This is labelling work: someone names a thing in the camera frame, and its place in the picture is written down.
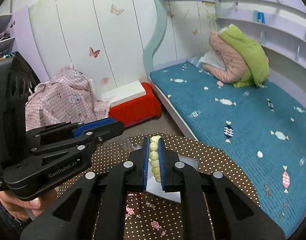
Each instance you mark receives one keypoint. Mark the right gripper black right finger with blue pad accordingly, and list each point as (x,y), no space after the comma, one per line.
(212,206)

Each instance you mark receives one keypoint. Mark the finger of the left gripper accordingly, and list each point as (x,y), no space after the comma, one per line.
(67,134)
(36,175)

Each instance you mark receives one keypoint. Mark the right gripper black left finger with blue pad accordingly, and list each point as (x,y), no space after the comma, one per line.
(94,207)

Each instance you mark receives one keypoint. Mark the person's left hand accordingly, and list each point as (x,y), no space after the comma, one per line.
(17,208)

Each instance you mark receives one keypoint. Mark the open wardrobe shelves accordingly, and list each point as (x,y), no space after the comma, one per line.
(6,40)

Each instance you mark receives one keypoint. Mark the pink checked cloth cover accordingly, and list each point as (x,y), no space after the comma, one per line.
(67,96)

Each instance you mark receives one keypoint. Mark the brown polka dot tablecloth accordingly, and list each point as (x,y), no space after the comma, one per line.
(167,213)

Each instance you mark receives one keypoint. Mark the white box on stool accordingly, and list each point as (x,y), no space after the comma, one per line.
(124,93)

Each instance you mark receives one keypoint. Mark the teal candy print mattress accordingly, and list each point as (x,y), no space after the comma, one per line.
(262,129)

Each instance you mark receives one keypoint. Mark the red stool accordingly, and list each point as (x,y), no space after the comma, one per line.
(137,110)

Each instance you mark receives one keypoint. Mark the pink and green folded quilt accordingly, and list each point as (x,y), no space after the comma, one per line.
(245,60)

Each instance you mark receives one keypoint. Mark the white pillow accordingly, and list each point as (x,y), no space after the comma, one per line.
(213,58)

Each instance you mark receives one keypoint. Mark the blue item on shelf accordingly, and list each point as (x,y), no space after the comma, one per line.
(260,17)

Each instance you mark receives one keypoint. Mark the teal bunk bed frame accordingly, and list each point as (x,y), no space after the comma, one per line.
(156,38)

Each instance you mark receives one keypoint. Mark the lilac wall shelf unit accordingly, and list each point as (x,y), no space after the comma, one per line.
(283,32)

